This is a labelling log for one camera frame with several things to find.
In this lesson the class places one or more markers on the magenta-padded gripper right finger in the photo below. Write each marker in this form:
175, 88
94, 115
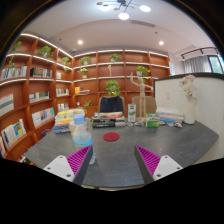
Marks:
149, 160

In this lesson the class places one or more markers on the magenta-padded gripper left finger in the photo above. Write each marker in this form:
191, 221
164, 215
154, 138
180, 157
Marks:
78, 160

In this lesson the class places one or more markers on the clear blue-capped water bottle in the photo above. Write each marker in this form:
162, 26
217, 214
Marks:
81, 135

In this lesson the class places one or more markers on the green-white tissue box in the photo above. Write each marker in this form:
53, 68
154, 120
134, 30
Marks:
152, 121

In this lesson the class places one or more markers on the flat round red coaster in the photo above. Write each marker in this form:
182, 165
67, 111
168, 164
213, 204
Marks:
111, 136

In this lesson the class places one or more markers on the stack of colourful books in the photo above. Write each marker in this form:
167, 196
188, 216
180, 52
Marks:
65, 121

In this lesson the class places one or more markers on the stack of dark books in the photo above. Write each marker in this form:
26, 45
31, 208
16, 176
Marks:
107, 120

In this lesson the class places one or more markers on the stack of white books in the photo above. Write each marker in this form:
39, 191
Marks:
170, 115

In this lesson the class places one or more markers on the tan chair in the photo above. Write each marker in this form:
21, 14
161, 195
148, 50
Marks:
150, 105

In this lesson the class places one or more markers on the wooden artist mannequin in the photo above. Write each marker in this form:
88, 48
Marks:
142, 96

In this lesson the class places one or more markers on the white vase with flowers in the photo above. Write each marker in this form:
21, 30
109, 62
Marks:
190, 110

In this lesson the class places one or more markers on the dark office chair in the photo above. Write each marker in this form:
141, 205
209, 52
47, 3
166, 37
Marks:
111, 104

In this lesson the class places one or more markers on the wooden shelf unit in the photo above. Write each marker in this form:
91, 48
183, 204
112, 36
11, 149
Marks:
43, 93

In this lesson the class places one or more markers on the white partition with dark top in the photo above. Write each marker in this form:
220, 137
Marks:
208, 110

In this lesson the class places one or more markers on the grey curtain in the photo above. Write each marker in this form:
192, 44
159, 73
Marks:
197, 64

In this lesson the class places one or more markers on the recessed ceiling spotlight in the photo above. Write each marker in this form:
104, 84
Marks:
80, 42
161, 43

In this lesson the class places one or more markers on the black ceiling track light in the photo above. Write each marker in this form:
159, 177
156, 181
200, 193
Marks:
200, 50

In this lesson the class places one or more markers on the ceiling air vent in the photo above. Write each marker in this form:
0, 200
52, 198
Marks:
142, 23

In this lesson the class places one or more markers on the ceiling chandelier lights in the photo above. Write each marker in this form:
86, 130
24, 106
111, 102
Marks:
123, 15

